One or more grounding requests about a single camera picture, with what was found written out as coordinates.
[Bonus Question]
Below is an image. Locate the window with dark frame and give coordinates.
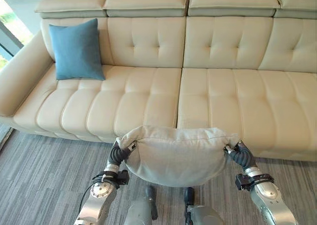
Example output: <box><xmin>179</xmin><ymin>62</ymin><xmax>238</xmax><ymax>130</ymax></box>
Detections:
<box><xmin>0</xmin><ymin>0</ymin><xmax>34</xmax><ymax>74</ymax></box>

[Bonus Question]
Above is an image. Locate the blue square cushion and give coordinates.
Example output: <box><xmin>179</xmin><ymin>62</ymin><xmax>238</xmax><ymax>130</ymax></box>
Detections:
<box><xmin>48</xmin><ymin>18</ymin><xmax>106</xmax><ymax>81</ymax></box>

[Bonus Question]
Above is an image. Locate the light grey cushion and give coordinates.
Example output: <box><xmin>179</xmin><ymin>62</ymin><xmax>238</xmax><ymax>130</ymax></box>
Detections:
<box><xmin>115</xmin><ymin>125</ymin><xmax>240</xmax><ymax>188</ymax></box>

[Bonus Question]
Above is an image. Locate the cream leather sofa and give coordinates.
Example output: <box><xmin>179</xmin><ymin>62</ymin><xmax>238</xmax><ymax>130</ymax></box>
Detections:
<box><xmin>0</xmin><ymin>0</ymin><xmax>317</xmax><ymax>160</ymax></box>

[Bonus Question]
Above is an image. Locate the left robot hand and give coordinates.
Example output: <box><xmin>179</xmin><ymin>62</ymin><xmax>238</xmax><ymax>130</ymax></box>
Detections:
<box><xmin>106</xmin><ymin>139</ymin><xmax>138</xmax><ymax>172</ymax></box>

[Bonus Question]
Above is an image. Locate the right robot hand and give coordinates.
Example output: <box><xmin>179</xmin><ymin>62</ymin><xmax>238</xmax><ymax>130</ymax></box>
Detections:
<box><xmin>223</xmin><ymin>140</ymin><xmax>257</xmax><ymax>173</ymax></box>

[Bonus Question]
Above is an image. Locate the silver left robot leg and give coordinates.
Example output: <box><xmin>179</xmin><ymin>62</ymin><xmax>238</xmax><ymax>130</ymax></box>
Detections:
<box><xmin>123</xmin><ymin>185</ymin><xmax>159</xmax><ymax>225</ymax></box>

